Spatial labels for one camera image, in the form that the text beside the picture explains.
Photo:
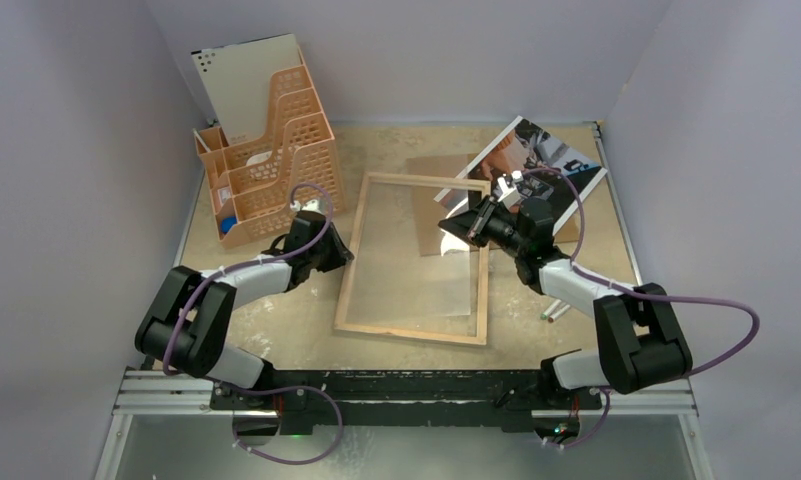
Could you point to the red capped marker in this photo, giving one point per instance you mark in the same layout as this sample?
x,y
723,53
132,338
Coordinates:
x,y
558,313

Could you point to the printed photo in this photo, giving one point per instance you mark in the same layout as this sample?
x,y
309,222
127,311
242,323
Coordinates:
x,y
538,164

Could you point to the aluminium table frame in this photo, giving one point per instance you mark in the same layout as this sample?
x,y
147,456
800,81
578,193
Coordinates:
x,y
392,350

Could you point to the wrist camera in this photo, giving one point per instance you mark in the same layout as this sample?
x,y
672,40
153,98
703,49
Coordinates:
x,y
511,187
313,205

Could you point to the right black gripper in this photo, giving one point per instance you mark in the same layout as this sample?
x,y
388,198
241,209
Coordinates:
x,y
476,224

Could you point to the brown cardboard backing board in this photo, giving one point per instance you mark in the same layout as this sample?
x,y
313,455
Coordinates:
x,y
427,212

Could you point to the beige perforated folder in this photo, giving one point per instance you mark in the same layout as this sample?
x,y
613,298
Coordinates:
x,y
236,79

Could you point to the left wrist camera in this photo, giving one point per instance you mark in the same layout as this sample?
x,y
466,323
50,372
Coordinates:
x,y
313,205

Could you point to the white wooden picture frame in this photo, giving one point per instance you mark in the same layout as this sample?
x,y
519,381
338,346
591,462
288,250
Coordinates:
x,y
471,330

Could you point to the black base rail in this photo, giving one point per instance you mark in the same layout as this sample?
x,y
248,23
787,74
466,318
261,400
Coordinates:
x,y
491,398

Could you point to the orange plastic file organizer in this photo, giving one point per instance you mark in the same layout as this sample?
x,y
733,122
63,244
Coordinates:
x,y
253,180

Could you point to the clear acrylic sheet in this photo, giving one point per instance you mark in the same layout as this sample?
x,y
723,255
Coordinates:
x,y
389,280

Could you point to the green capped marker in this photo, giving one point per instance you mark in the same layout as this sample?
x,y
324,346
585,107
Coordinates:
x,y
550,312

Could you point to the blue object in organizer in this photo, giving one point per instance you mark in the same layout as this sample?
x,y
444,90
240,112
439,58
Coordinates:
x,y
226,224

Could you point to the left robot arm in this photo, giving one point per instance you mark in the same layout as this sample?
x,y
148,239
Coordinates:
x,y
187,323

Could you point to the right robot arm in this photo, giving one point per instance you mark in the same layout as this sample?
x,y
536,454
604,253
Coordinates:
x,y
639,340

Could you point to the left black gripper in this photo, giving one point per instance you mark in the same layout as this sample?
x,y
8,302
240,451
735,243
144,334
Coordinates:
x,y
340,255

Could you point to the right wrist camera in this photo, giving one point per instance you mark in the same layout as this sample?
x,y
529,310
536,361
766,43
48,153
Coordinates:
x,y
511,187

